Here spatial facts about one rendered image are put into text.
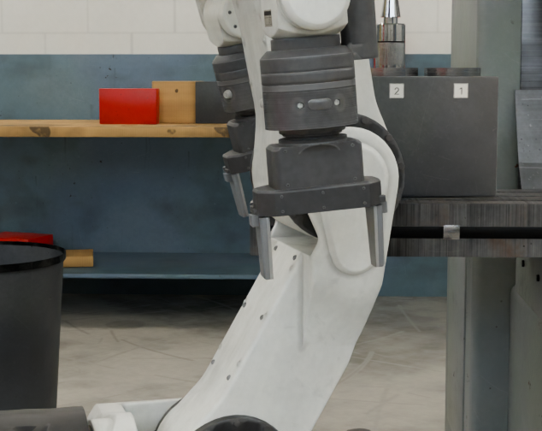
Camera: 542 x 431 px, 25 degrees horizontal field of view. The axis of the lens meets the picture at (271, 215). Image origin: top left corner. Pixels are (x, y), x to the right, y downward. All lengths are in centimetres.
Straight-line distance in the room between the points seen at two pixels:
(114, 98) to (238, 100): 407
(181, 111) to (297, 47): 457
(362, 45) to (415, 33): 501
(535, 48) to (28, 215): 432
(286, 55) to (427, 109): 82
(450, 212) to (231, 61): 45
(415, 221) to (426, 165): 12
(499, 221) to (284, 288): 59
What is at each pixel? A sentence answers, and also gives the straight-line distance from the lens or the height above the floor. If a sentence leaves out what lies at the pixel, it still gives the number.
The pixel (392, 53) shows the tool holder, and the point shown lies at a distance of 196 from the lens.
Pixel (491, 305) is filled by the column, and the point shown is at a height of 68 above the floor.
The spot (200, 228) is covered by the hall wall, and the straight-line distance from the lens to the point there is 623.
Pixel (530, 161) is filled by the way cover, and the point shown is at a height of 96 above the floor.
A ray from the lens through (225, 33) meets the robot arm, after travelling 159.
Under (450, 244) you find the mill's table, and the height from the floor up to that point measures 87.
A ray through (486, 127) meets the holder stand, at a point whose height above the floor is 104.
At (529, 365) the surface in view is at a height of 63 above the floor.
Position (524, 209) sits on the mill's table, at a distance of 188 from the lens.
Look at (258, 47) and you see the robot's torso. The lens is 137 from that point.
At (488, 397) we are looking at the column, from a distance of 243.
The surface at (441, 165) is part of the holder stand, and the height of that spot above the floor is 98.
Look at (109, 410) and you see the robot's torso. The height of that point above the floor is 74.
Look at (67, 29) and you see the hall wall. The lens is 629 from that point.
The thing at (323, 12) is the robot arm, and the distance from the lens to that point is 112.
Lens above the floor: 112
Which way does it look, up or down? 7 degrees down
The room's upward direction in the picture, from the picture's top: straight up
